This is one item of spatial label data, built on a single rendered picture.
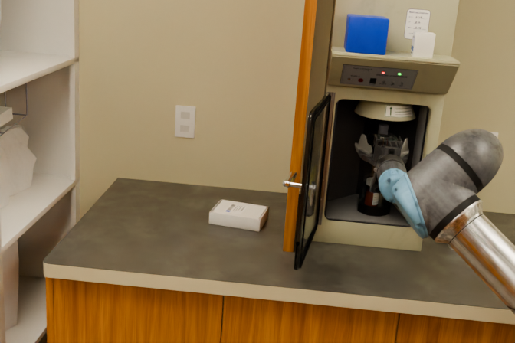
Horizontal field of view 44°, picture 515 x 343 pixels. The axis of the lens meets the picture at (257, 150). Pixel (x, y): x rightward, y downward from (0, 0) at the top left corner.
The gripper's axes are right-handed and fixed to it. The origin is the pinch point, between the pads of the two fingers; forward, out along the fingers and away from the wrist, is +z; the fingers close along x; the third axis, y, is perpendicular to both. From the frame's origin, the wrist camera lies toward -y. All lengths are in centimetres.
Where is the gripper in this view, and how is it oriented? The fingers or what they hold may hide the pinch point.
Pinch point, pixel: (381, 148)
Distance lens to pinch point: 192.1
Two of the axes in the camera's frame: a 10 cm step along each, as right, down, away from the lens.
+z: 0.8, -3.5, 9.3
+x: -9.9, -0.9, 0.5
